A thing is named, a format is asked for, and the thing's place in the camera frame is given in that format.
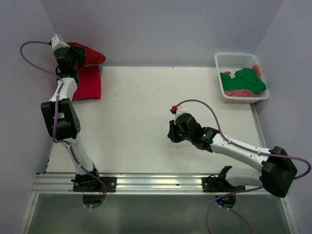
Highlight salmon pink t shirt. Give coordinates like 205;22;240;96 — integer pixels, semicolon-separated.
224;64;262;98

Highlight green t shirt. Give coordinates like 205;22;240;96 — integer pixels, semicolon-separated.
220;68;267;95

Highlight aluminium mounting rail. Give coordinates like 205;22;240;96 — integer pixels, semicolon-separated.
31;173;224;195

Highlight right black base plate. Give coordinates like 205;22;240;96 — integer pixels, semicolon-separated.
201;175;246;193

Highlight dark red t shirt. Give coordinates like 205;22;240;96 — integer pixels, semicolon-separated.
68;42;106;66

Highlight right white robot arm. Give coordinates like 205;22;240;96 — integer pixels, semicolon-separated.
167;113;297;197

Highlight folded pink t shirt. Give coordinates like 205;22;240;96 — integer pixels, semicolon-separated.
73;65;101;101

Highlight white plastic basket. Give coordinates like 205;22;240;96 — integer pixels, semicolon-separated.
214;52;270;104

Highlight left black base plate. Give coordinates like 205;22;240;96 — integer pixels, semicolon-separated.
71;174;117;193

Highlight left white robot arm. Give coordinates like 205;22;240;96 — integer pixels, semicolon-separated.
40;45;103;192

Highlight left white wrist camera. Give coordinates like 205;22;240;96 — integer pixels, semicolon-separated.
50;34;70;50

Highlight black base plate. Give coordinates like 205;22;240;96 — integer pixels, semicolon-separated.
71;174;117;193
201;175;246;193

